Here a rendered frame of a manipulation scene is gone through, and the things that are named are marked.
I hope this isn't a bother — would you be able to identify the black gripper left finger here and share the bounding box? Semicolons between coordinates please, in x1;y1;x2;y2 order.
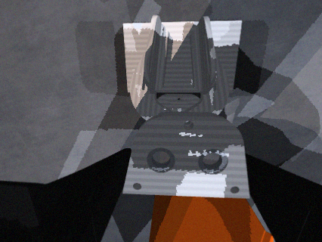
0;148;132;242

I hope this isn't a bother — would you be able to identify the white metal mounting plate with holes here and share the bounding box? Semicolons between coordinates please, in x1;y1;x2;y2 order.
157;94;200;112

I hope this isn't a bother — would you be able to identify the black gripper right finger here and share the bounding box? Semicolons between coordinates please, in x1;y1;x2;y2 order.
246;154;322;242

